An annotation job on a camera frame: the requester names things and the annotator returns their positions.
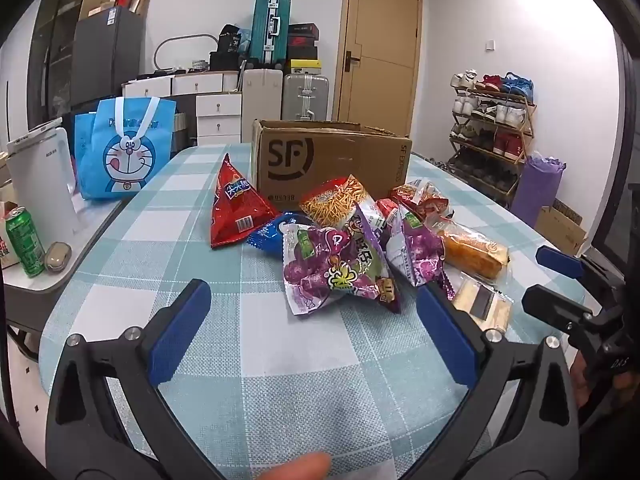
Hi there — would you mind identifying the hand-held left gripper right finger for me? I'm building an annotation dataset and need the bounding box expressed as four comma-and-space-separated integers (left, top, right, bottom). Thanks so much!
416, 280, 581, 480

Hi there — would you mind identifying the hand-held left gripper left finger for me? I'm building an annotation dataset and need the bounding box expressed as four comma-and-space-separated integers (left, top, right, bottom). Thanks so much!
46, 279, 226, 480

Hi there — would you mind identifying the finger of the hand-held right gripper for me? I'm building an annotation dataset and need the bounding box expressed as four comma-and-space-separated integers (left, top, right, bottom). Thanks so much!
521, 284, 601, 337
536, 246, 621, 291

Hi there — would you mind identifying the orange bread loaf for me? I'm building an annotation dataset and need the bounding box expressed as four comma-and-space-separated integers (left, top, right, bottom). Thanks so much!
432, 217, 511, 281

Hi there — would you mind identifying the large purple grape candy bag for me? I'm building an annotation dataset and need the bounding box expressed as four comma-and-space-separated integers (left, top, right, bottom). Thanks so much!
282, 205, 403, 317

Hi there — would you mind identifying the red spicy snack packet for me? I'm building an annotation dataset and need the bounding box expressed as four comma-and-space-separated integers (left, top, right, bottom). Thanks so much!
390, 180, 451, 221

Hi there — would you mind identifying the fried noodle stick snack bag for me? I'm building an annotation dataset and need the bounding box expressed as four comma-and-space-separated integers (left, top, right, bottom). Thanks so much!
299, 175, 373, 228

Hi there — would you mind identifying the brown cardboard box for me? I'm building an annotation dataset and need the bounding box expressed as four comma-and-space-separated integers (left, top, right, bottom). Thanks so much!
250, 119, 413, 211

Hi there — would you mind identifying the person's right hand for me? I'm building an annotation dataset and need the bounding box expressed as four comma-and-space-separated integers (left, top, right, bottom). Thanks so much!
570, 345, 596, 411

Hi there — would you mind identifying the person's left hand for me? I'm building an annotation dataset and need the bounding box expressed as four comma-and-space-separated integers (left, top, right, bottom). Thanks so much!
248, 452, 332, 480

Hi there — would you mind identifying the printed floor cardboard box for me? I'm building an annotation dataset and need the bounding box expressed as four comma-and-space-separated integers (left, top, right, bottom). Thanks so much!
535, 199, 588, 256

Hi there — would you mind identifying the clear wrapped cracker pack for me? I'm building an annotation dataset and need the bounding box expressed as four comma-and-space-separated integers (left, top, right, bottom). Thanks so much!
440, 270, 513, 333

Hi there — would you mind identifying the purple fabric bag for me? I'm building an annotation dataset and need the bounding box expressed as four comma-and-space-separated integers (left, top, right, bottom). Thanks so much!
510, 155, 567, 221

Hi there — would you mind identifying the small purple grape candy bag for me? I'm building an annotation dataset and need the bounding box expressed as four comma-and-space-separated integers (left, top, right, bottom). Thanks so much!
385, 205, 448, 288

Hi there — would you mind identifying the dark framed panel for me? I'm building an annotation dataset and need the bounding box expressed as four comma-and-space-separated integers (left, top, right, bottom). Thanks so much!
597, 35, 640, 271

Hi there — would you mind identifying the grey side table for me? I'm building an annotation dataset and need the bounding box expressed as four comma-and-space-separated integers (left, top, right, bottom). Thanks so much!
0, 195, 126, 361

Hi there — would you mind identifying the blue cookie packet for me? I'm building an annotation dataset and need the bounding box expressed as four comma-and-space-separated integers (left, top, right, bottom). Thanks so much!
246, 211, 306, 256

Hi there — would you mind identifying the wooden shoe rack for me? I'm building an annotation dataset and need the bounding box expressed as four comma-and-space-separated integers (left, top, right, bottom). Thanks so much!
445, 85, 538, 211

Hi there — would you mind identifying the red triangular snack bag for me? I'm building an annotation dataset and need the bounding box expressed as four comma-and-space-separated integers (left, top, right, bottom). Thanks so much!
210, 152, 281, 250

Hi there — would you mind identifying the small red snack packet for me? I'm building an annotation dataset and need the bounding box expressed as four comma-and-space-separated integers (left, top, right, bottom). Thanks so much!
375, 198, 401, 222

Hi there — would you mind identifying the small grey oval case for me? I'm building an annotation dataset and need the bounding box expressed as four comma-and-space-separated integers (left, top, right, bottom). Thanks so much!
44, 241, 72, 273

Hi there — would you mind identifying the group of assorted shoes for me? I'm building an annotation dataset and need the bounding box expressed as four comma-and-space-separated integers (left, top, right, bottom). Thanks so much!
430, 69, 536, 201

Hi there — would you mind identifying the green drink can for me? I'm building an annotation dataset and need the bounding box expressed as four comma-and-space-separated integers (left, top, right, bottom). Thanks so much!
4, 205, 47, 278

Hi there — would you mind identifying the blue cartoon tote bag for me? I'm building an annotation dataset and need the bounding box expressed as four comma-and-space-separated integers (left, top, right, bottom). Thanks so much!
74, 96, 178, 201

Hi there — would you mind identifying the white plastic appliance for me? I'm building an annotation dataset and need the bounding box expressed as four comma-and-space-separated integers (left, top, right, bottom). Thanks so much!
6, 117, 86, 233

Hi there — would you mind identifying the white drawer cabinet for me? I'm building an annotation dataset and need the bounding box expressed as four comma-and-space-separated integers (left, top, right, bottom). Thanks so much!
196, 94, 243, 146

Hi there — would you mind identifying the beige hard suitcase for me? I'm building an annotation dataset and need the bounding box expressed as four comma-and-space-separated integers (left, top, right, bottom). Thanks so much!
241, 67, 285, 143

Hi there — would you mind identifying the white long drawer unit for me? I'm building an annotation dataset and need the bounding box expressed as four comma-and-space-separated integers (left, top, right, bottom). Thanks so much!
122, 72, 246, 98

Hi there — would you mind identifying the silver hard suitcase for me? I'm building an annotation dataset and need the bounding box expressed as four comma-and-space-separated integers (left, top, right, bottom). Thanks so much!
282, 74, 331, 122

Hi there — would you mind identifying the black storage box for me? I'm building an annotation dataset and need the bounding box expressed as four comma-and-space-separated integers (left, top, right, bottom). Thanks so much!
209, 51, 248, 72

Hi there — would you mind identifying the tan wooden door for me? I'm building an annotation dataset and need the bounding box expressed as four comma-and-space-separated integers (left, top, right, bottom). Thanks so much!
339, 0, 423, 138

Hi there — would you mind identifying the dark grey refrigerator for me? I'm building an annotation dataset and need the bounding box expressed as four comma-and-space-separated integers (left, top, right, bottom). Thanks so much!
70, 7, 146, 108

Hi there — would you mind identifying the black bag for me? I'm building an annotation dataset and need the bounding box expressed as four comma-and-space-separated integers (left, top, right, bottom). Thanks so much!
217, 24, 251, 56

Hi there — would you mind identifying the black glass cabinet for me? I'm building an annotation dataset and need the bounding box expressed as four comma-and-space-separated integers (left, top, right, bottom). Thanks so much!
25, 0, 96, 131

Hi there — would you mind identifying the teal hard suitcase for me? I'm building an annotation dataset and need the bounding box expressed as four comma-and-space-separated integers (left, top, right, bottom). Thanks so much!
248, 0, 292, 68

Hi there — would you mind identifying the oval metal ring frame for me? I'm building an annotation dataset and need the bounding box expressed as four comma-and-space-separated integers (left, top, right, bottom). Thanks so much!
152, 34, 218, 72

